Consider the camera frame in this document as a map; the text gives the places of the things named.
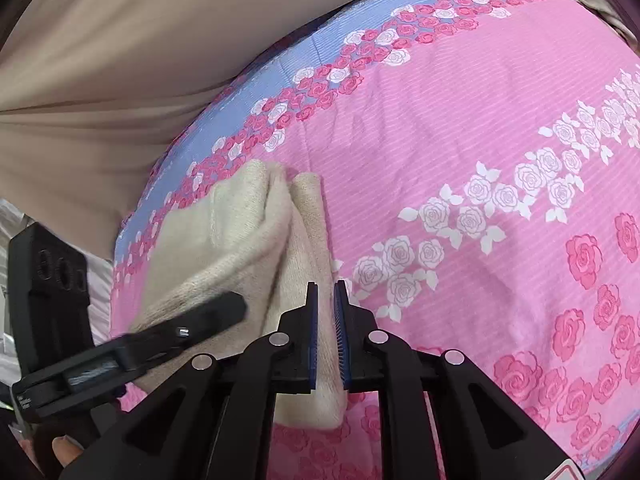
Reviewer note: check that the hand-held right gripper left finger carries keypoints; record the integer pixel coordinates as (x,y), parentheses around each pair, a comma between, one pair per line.
(312,340)

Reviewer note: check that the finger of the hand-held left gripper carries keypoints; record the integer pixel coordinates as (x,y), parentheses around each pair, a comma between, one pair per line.
(210,315)

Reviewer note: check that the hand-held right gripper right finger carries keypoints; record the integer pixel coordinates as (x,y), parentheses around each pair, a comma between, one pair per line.
(341,345)

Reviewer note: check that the cream sweater with black hearts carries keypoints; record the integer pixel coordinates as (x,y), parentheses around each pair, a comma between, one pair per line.
(240,240)

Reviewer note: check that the person's left hand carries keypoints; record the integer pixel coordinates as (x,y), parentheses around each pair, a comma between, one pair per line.
(67,452)

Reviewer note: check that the pink floral bed sheet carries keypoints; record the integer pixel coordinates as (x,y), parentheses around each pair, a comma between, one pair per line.
(450,160)

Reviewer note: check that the beige draped cloth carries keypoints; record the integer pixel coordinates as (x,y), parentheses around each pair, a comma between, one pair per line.
(125,85)

